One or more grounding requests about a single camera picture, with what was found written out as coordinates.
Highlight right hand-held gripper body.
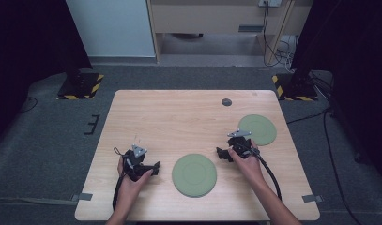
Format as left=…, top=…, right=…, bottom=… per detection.
left=226, top=128, right=261, bottom=159

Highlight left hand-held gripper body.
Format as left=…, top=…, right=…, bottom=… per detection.
left=122, top=143, right=149, bottom=183

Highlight green round plate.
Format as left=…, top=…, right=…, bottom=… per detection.
left=171, top=153, right=218, bottom=199
left=237, top=113, right=278, bottom=147

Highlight person's right hand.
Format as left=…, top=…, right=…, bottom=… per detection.
left=227, top=138, right=268, bottom=188

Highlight person's left hand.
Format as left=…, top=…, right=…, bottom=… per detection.
left=116, top=155, right=155, bottom=203

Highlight grey tape piece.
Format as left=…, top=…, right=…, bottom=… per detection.
left=301, top=194, right=325, bottom=203
left=70, top=192, right=94, bottom=203

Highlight hazard-striped black stand base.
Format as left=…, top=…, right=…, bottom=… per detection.
left=56, top=72, right=105, bottom=101
left=271, top=73, right=318, bottom=102

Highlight light wooden desk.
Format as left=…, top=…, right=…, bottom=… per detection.
left=146, top=0, right=314, bottom=66

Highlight white panel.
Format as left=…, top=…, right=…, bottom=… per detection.
left=66, top=0, right=157, bottom=58

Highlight black curtain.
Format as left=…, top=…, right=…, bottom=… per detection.
left=0, top=0, right=93, bottom=148
left=290, top=0, right=382, bottom=186

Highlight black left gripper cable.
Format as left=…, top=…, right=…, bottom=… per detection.
left=112, top=146, right=127, bottom=211

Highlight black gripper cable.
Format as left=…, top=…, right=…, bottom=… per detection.
left=112, top=146, right=127, bottom=211
left=255, top=152, right=283, bottom=202

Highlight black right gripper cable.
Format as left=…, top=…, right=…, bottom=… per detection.
left=255, top=152, right=283, bottom=202

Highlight black floor cable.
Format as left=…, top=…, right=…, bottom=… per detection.
left=18, top=96, right=38, bottom=114
left=285, top=106, right=365, bottom=225

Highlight white cable bundle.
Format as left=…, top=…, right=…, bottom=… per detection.
left=277, top=35, right=298, bottom=71

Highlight black hanging cable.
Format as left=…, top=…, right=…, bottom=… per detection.
left=262, top=1, right=286, bottom=68

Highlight grey wall socket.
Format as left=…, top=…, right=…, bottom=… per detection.
left=257, top=0, right=283, bottom=8

